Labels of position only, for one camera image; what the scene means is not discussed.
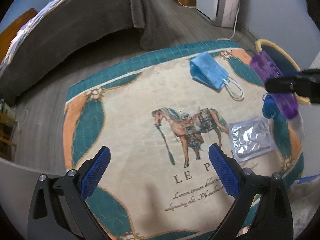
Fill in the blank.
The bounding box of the bed with grey blanket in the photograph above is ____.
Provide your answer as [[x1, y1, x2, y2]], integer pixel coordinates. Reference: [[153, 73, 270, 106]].
[[0, 0, 163, 106]]

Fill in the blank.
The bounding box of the wooden headboard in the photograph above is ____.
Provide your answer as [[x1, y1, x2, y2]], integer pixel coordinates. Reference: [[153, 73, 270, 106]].
[[0, 8, 37, 61]]

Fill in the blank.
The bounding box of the silver foil blister pack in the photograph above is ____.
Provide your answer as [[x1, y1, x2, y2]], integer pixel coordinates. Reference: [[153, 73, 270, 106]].
[[228, 117, 276, 163]]

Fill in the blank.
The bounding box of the teal yellow trash bin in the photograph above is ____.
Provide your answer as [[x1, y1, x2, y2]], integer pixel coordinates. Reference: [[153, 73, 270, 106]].
[[254, 38, 311, 106]]

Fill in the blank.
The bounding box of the light blue face mask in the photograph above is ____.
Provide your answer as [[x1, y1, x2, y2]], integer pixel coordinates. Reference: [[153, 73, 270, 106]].
[[189, 52, 245, 101]]

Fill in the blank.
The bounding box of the wooden bedside stool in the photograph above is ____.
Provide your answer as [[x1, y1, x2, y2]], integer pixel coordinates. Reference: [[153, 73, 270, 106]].
[[1, 99, 17, 161]]

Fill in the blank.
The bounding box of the purple bottle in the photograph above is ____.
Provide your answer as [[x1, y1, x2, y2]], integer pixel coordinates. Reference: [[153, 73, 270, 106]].
[[249, 51, 299, 119]]

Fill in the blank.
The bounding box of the white power cable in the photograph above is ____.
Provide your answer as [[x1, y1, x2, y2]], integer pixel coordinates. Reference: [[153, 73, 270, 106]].
[[216, 0, 241, 42]]

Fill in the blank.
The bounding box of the horse pattern floor mat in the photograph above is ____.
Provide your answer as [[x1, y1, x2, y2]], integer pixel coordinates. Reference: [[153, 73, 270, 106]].
[[62, 39, 304, 240]]

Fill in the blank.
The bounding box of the blue glove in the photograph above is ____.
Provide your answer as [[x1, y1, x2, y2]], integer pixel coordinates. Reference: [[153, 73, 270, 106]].
[[262, 93, 280, 119]]

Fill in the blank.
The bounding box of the white air purifier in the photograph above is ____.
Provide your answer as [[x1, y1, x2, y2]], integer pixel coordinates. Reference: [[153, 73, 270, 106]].
[[196, 0, 240, 28]]

